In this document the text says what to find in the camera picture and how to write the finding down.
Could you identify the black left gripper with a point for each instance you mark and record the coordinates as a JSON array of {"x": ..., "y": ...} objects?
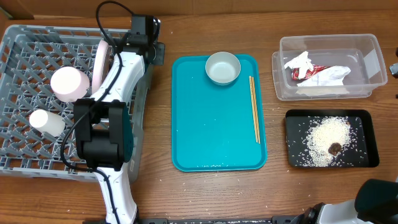
[{"x": 158, "y": 57}]

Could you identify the large white plate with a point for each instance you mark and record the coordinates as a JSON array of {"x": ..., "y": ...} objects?
[{"x": 101, "y": 65}]

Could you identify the small pink bowl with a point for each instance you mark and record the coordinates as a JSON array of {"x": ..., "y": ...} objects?
[{"x": 69, "y": 84}]

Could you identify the white paper cup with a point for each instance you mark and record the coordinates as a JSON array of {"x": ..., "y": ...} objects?
[{"x": 47, "y": 122}]

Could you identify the small white tissue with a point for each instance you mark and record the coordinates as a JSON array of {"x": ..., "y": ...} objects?
[{"x": 302, "y": 61}]

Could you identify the pile of white rice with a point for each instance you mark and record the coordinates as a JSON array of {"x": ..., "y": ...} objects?
[{"x": 309, "y": 138}]

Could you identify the brown food scrap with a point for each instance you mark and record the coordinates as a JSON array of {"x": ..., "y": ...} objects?
[{"x": 335, "y": 148}]

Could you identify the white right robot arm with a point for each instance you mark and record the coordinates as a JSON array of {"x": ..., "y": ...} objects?
[{"x": 375, "y": 203}]

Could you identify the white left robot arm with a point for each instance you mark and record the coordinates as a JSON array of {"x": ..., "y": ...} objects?
[{"x": 102, "y": 126}]

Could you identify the black food waste tray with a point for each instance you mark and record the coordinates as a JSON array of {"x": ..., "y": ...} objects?
[{"x": 368, "y": 129}]

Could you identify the grey saucer bowl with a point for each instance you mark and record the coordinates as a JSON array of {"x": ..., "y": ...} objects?
[{"x": 222, "y": 68}]

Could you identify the wooden chopstick left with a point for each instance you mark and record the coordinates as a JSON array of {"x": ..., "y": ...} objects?
[{"x": 253, "y": 110}]

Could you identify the wooden chopstick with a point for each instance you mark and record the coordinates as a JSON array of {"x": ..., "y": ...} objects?
[{"x": 253, "y": 110}]

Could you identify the wooden chopstick right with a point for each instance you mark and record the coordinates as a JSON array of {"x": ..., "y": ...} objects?
[{"x": 255, "y": 110}]

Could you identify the grey dish rack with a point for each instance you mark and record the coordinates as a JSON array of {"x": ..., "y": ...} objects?
[{"x": 29, "y": 57}]

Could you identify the teal plastic tray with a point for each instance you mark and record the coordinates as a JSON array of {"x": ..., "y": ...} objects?
[{"x": 212, "y": 126}]

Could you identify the red snack wrapper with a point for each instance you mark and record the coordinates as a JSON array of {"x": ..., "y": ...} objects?
[{"x": 298, "y": 75}]

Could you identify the clear plastic bin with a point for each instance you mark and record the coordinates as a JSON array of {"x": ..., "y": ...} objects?
[{"x": 361, "y": 53}]

